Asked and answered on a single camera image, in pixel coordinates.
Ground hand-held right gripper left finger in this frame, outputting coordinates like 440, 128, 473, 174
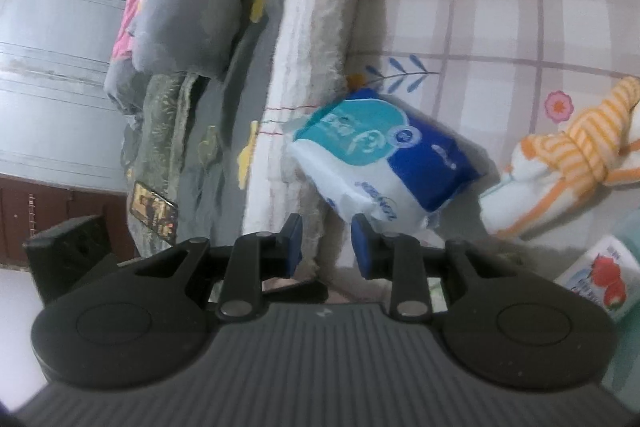
117, 213, 304, 322

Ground plaid flower bedsheet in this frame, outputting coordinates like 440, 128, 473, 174
345, 0, 640, 308

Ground grey blanket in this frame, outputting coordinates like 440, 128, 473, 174
104, 0, 247, 115

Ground white door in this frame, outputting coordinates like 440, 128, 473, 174
0, 0, 132, 194

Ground white fluffy blanket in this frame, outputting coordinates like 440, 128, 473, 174
242, 0, 396, 278

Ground gold black label patch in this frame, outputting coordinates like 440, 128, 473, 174
131, 181, 179, 244

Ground small white packet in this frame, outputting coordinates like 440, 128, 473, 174
552, 234, 640, 323

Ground brown wooden cabinet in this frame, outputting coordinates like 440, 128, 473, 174
0, 174, 139, 269

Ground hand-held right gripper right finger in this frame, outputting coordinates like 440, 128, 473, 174
351, 214, 526, 322

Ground blue white tissue pack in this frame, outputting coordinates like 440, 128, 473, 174
285, 88, 488, 235

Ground orange striped white cloth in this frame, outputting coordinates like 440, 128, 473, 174
480, 77, 640, 240

